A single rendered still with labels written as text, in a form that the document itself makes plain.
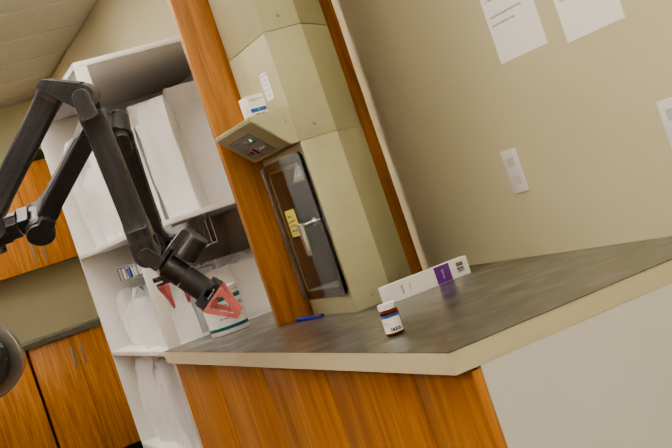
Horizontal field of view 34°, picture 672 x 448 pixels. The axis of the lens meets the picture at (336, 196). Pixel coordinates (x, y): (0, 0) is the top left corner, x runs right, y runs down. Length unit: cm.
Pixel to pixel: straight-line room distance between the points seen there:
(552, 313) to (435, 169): 132
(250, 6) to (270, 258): 74
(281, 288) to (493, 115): 82
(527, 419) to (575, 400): 10
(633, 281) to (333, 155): 112
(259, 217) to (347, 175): 40
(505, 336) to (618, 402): 25
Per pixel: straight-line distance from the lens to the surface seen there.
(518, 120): 280
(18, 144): 258
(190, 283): 257
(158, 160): 413
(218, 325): 359
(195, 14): 330
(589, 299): 201
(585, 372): 200
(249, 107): 296
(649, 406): 208
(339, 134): 296
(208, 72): 327
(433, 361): 192
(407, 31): 315
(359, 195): 296
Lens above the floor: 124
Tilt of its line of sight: level
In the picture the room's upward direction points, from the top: 19 degrees counter-clockwise
